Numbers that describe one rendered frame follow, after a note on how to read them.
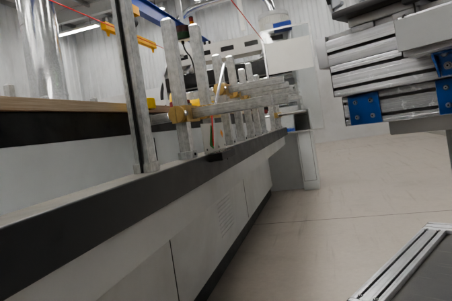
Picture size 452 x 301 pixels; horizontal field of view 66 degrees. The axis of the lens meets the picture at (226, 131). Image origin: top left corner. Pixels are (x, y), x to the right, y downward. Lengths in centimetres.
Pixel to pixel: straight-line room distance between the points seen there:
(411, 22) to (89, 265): 78
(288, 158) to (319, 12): 709
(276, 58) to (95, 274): 337
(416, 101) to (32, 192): 93
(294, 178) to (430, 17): 326
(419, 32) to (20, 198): 89
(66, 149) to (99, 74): 1156
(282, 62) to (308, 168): 115
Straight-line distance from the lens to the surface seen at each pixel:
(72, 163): 94
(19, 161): 83
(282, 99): 127
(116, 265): 72
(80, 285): 64
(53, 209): 53
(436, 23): 85
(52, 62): 541
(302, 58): 380
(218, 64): 155
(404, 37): 87
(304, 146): 379
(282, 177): 398
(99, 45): 1263
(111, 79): 1223
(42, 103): 88
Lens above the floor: 77
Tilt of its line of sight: level
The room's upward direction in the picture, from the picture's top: 9 degrees counter-clockwise
